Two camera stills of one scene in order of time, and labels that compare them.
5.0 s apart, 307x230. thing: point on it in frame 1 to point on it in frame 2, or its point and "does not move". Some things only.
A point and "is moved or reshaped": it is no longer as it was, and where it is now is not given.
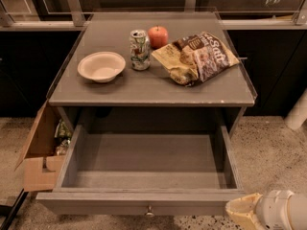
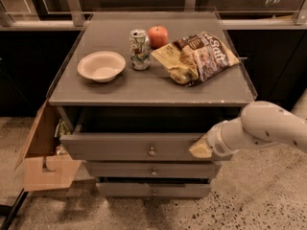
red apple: x=158 y=36 does not move
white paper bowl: x=101 y=66 does not move
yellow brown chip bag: x=196 y=57 does not move
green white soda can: x=139 y=49 does not move
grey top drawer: x=145 y=174 is moved or reshaped
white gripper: x=272 y=210 to x=216 y=142
